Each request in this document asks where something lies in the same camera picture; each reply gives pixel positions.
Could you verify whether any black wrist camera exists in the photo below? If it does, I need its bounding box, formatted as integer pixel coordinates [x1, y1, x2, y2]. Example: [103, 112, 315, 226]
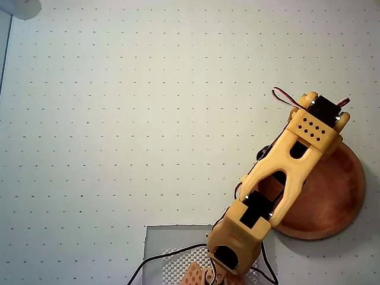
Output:
[255, 144, 276, 163]

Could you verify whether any round wooden bowl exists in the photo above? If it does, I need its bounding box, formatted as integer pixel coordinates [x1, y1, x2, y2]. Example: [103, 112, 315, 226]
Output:
[257, 142, 366, 240]

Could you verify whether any red white wrist servo wire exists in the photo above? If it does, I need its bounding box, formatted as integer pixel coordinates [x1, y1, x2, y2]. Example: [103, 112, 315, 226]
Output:
[271, 85, 352, 108]

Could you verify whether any white textured foam mat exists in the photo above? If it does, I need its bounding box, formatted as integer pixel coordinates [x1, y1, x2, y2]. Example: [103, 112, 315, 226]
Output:
[161, 248, 262, 285]

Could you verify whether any black camera cable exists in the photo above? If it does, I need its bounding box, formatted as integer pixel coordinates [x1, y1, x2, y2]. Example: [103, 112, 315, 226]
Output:
[126, 243, 278, 285]

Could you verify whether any white cylinder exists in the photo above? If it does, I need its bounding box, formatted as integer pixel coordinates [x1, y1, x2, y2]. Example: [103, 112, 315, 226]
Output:
[0, 0, 42, 21]

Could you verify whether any grey base plate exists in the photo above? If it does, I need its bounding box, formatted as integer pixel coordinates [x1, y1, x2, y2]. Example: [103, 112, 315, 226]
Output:
[143, 224, 278, 285]

